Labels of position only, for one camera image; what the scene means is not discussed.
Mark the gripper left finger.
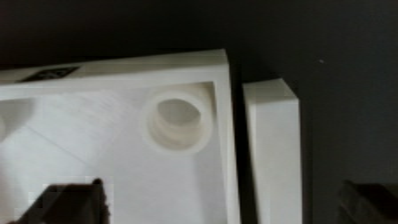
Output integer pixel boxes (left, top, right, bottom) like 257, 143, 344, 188
15, 178, 110, 224

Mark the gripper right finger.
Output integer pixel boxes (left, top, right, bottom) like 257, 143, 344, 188
335, 181, 398, 224

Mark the white square tabletop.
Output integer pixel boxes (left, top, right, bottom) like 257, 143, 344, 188
0, 50, 239, 224

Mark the white U-shaped obstacle fence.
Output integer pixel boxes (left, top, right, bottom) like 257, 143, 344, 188
243, 79, 301, 224

